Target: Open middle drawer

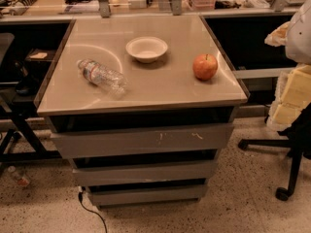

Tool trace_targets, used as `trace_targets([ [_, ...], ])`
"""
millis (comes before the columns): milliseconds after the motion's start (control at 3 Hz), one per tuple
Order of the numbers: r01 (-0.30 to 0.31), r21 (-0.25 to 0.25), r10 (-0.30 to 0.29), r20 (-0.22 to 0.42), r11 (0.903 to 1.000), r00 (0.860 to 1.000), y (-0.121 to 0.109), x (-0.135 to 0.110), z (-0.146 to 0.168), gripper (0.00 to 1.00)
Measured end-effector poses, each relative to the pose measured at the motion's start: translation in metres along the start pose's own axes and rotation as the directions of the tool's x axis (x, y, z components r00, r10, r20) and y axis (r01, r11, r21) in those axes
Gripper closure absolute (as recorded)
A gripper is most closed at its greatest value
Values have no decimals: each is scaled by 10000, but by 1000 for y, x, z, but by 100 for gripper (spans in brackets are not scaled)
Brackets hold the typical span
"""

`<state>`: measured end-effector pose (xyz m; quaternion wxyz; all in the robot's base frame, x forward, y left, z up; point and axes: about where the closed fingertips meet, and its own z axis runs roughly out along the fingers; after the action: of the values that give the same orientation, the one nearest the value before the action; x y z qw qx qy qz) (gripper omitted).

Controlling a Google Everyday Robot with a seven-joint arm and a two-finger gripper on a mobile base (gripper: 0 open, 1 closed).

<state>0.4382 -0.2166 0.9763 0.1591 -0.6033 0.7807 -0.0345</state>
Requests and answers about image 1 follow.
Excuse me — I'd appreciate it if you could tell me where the grey drawer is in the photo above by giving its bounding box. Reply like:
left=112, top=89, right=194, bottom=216
left=87, top=184, right=207, bottom=207
left=52, top=123, right=233, bottom=158
left=73, top=160, right=217, bottom=186

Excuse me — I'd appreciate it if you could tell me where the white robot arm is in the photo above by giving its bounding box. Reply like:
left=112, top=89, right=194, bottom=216
left=264, top=0, right=311, bottom=131

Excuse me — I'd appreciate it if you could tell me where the grey drawer cabinet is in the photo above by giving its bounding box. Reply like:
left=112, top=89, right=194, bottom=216
left=38, top=16, right=248, bottom=194

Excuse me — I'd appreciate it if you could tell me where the grey bottom drawer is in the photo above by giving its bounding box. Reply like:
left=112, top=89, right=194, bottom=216
left=87, top=184, right=207, bottom=207

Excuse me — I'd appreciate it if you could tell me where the grey top drawer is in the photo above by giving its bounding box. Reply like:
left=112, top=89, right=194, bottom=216
left=52, top=123, right=233, bottom=158

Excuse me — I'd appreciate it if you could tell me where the black office chair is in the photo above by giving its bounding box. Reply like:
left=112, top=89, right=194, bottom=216
left=238, top=104, right=311, bottom=201

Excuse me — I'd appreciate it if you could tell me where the red apple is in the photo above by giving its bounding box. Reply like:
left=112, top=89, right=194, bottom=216
left=192, top=53, right=218, bottom=81

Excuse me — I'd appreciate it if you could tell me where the white paper bowl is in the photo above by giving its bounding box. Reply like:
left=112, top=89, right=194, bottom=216
left=125, top=37, right=168, bottom=63

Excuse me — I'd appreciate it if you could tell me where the clear plastic water bottle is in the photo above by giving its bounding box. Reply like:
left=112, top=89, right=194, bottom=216
left=77, top=59, right=127, bottom=98

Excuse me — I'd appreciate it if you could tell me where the small bottle on floor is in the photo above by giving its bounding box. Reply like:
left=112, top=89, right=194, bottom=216
left=8, top=166, right=30, bottom=187

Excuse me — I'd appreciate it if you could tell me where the black power cable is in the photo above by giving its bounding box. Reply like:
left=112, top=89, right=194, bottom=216
left=77, top=191, right=109, bottom=233

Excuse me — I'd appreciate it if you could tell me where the black desk frame left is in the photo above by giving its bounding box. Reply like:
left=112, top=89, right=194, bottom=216
left=0, top=32, right=62, bottom=170

